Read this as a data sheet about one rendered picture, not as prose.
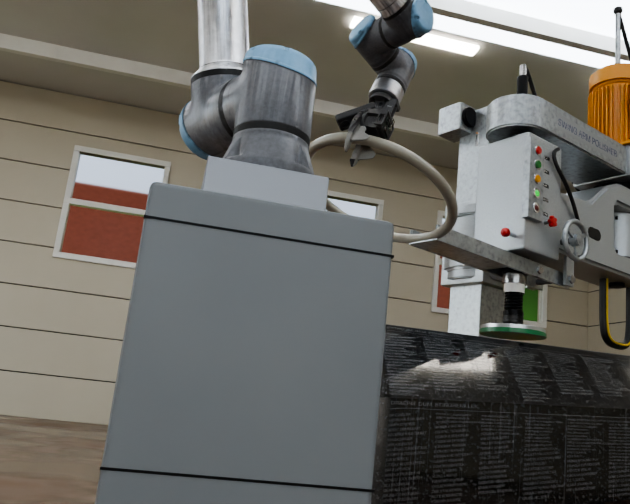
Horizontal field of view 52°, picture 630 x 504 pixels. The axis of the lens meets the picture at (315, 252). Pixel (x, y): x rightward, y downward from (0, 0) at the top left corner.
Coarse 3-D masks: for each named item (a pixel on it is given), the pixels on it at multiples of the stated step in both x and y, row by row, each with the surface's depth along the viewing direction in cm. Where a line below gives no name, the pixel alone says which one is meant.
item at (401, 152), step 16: (320, 144) 180; (368, 144) 170; (384, 144) 169; (416, 160) 169; (432, 176) 171; (448, 192) 174; (336, 208) 209; (448, 208) 180; (448, 224) 186; (400, 240) 206; (416, 240) 202
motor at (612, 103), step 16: (624, 64) 273; (592, 80) 283; (608, 80) 276; (624, 80) 273; (592, 96) 280; (608, 96) 274; (624, 96) 272; (592, 112) 278; (608, 112) 273; (624, 112) 270; (608, 128) 271; (624, 128) 268; (624, 144) 260
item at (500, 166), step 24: (504, 144) 228; (552, 144) 229; (480, 168) 235; (504, 168) 226; (552, 168) 227; (480, 192) 233; (504, 192) 224; (552, 192) 225; (480, 216) 230; (504, 216) 221; (480, 240) 228; (504, 240) 219; (528, 240) 214; (552, 240) 222
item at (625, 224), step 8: (616, 216) 261; (624, 216) 261; (616, 224) 261; (624, 224) 260; (616, 232) 260; (624, 232) 259; (616, 240) 259; (624, 240) 258; (616, 248) 258; (624, 248) 258; (624, 256) 257
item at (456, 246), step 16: (432, 240) 196; (448, 240) 198; (464, 240) 202; (448, 256) 212; (464, 256) 210; (480, 256) 206; (496, 256) 210; (512, 256) 215; (496, 272) 227; (528, 272) 220; (544, 272) 225; (560, 272) 231
